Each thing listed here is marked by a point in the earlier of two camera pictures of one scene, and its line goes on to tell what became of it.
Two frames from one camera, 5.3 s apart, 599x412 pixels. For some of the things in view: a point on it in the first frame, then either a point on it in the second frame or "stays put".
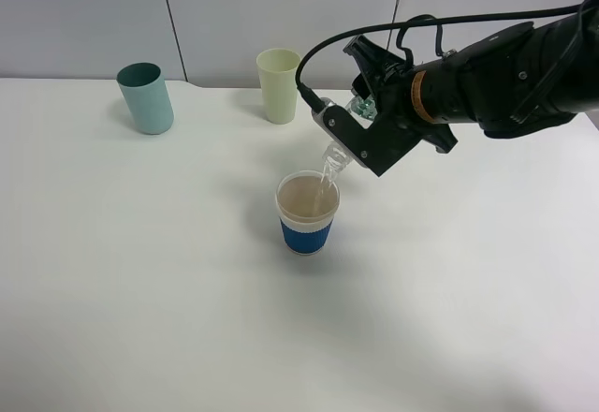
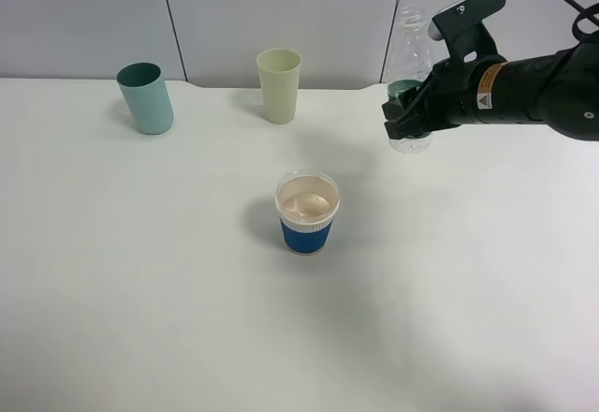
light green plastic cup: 278,76 stays put
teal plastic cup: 147,96 stays put
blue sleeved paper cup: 307,202 stays put
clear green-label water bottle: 338,155 -> 410,63
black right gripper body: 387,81 -> 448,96
